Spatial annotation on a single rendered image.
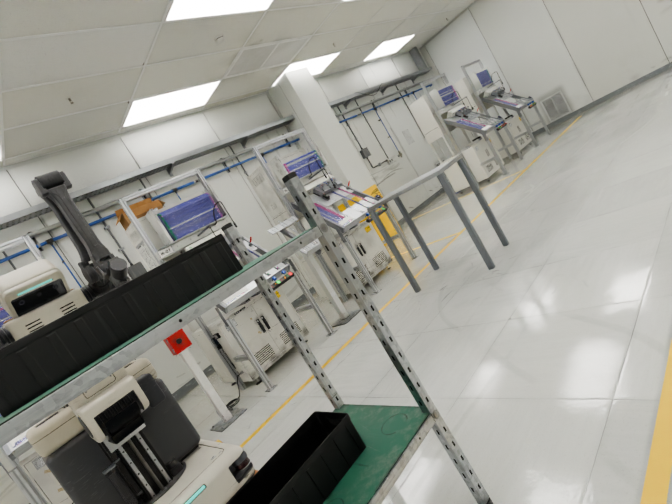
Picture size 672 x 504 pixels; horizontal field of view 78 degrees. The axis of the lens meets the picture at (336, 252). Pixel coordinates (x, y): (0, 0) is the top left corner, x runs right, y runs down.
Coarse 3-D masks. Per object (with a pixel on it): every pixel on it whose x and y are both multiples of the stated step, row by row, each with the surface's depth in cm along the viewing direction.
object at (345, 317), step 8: (304, 256) 379; (312, 256) 380; (312, 264) 377; (320, 272) 380; (320, 280) 380; (328, 288) 381; (328, 296) 384; (336, 296) 384; (336, 304) 382; (344, 312) 384; (352, 312) 390; (344, 320) 380
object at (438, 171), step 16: (432, 176) 290; (400, 192) 310; (448, 192) 289; (480, 192) 320; (368, 208) 332; (400, 208) 364; (464, 224) 292; (496, 224) 322; (480, 240) 294; (400, 256) 337; (432, 256) 369; (416, 288) 339
